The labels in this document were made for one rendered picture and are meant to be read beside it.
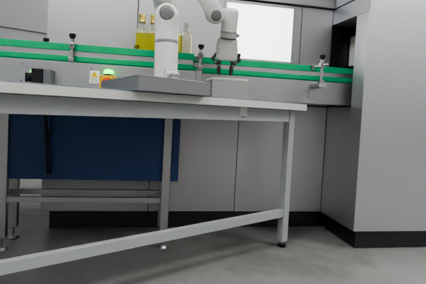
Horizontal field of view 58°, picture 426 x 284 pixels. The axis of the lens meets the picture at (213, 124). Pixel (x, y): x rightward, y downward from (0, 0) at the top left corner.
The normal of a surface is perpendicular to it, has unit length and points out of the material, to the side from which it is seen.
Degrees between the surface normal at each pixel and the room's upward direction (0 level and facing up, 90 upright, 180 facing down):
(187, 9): 90
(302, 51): 90
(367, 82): 90
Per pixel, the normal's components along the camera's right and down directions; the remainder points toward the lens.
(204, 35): 0.18, 0.05
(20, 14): 0.63, 0.07
